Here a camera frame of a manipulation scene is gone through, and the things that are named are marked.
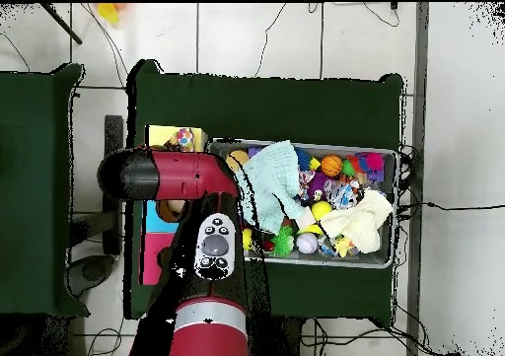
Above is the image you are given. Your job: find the colourful polka dot cloth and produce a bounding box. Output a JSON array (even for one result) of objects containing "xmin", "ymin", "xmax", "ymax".
[{"xmin": 175, "ymin": 127, "xmax": 197, "ymax": 152}]

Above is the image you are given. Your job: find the wooden box with three holes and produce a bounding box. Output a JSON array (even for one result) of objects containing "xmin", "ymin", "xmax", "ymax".
[{"xmin": 140, "ymin": 124, "xmax": 209, "ymax": 288}]

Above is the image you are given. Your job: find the shallow clear mesh bin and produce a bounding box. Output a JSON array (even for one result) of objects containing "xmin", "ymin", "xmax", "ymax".
[{"xmin": 208, "ymin": 138, "xmax": 398, "ymax": 270}]

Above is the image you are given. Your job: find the mint green cloth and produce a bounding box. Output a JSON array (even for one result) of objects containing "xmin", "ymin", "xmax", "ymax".
[{"xmin": 235, "ymin": 140, "xmax": 305, "ymax": 235}]

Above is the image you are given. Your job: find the peach orange ball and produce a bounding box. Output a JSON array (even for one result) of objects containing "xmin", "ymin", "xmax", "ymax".
[{"xmin": 226, "ymin": 150, "xmax": 250, "ymax": 171}]

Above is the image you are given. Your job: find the green spiky ball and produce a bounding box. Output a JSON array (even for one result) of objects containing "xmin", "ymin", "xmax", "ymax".
[{"xmin": 271, "ymin": 225, "xmax": 297, "ymax": 258}]

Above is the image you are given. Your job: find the white toy baseball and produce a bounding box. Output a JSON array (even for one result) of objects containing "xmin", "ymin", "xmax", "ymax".
[{"xmin": 296, "ymin": 233, "xmax": 319, "ymax": 255}]

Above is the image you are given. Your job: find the orange toy basketball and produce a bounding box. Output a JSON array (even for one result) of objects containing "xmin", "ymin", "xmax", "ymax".
[{"xmin": 321, "ymin": 154, "xmax": 344, "ymax": 178}]

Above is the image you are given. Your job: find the cream yellow cloth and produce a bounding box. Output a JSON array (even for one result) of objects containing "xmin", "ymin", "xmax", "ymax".
[{"xmin": 319, "ymin": 188, "xmax": 394, "ymax": 254}]

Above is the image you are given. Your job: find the pink spiky ball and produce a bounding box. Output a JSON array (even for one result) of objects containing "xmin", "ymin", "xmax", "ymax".
[{"xmin": 362, "ymin": 152, "xmax": 387, "ymax": 175}]

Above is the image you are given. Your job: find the black chair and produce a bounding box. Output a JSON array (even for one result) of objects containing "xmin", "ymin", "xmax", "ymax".
[{"xmin": 69, "ymin": 114, "xmax": 127, "ymax": 298}]

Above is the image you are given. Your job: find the grey metal beam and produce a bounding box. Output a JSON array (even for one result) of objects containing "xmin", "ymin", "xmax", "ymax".
[{"xmin": 404, "ymin": 2, "xmax": 431, "ymax": 356}]

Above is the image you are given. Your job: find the green cloth side table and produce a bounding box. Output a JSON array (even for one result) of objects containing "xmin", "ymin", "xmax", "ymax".
[{"xmin": 0, "ymin": 62, "xmax": 87, "ymax": 318}]

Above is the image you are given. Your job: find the yellow floor object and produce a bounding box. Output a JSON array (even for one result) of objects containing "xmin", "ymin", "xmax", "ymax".
[{"xmin": 96, "ymin": 3, "xmax": 123, "ymax": 26}]

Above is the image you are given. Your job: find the black rod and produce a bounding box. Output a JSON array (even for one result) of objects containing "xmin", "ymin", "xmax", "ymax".
[{"xmin": 38, "ymin": 3, "xmax": 84, "ymax": 45}]

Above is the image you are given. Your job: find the black cable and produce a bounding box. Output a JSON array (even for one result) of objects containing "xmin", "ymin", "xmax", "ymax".
[
  {"xmin": 397, "ymin": 144, "xmax": 505, "ymax": 222},
  {"xmin": 253, "ymin": 2, "xmax": 289, "ymax": 79}
]

